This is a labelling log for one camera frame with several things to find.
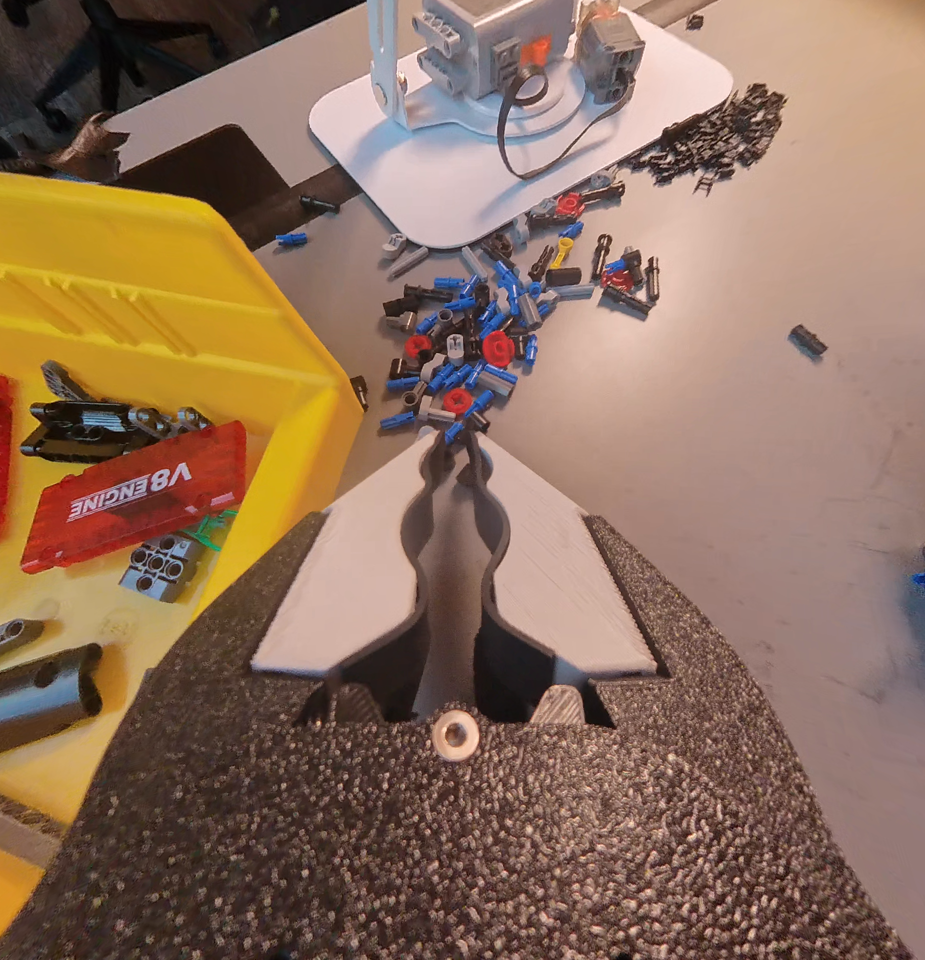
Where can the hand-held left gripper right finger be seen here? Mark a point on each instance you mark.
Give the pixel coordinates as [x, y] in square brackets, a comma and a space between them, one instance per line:
[575, 600]

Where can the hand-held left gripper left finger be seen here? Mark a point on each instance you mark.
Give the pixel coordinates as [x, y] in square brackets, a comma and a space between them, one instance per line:
[335, 600]

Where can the pile of mixed building pieces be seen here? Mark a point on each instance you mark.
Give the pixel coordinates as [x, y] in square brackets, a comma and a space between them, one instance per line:
[500, 350]

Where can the grey battery box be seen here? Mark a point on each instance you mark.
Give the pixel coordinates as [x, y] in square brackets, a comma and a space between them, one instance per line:
[463, 45]

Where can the grey desk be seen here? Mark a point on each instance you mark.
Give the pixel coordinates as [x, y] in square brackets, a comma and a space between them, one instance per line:
[733, 450]

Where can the grey holed brick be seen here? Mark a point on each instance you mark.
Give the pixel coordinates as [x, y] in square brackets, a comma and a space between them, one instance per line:
[163, 567]

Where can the red transparent panel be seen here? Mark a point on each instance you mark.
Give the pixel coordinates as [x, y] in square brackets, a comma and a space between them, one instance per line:
[193, 465]

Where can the black connector pin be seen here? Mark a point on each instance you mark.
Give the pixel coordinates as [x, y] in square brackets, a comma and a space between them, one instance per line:
[359, 393]
[319, 203]
[808, 339]

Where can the dark grey cylinder piece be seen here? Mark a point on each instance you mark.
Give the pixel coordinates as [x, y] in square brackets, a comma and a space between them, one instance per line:
[35, 698]

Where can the grey beam piece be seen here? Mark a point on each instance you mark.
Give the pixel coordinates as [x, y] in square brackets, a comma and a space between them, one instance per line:
[10, 638]

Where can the dark grey angled connector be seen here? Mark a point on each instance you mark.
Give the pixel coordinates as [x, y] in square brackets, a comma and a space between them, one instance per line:
[70, 380]

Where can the small blue pin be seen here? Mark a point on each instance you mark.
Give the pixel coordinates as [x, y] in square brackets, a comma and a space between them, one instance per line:
[290, 239]

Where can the yellow plastic bin with parts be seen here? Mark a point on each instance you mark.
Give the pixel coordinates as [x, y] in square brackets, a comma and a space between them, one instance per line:
[133, 270]

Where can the pile of black links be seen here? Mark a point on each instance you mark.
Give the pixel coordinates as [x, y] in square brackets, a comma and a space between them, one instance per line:
[718, 135]

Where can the grey motor block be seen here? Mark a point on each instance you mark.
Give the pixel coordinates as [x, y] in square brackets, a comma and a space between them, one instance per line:
[610, 60]

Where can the black office chair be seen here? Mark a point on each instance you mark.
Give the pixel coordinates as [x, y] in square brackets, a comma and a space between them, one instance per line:
[125, 38]

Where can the black beam frame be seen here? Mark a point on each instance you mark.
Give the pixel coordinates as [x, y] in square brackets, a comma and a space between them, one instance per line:
[88, 431]

